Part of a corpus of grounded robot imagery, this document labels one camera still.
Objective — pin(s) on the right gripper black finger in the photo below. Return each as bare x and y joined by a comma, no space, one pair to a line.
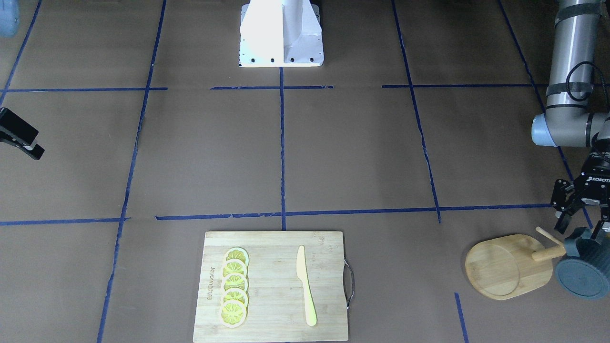
17,132

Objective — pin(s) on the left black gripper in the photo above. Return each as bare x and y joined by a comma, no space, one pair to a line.
599,179

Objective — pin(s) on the blue-green mug yellow inside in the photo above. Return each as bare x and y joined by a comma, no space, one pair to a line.
585,270

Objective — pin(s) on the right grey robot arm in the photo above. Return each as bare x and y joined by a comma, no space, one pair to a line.
10,21

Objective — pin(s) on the wooden cup storage rack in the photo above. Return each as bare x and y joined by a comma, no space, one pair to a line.
510,266

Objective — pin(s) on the lemon slice one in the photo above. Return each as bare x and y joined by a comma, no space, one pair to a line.
237,253

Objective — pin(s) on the lemon slice two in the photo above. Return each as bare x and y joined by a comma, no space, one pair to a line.
232,266

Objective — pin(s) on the lemon slice three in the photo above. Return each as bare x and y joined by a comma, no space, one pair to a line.
235,280

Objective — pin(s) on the lemon slice four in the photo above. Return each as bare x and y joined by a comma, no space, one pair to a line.
237,294

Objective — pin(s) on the yellow plastic knife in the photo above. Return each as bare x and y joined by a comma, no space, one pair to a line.
302,275

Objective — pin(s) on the bamboo cutting board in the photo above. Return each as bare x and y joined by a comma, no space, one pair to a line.
276,308

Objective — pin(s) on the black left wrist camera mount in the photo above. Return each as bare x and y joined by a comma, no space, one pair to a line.
561,198

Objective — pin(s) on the white camera post base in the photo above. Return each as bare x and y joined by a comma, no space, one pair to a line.
281,33

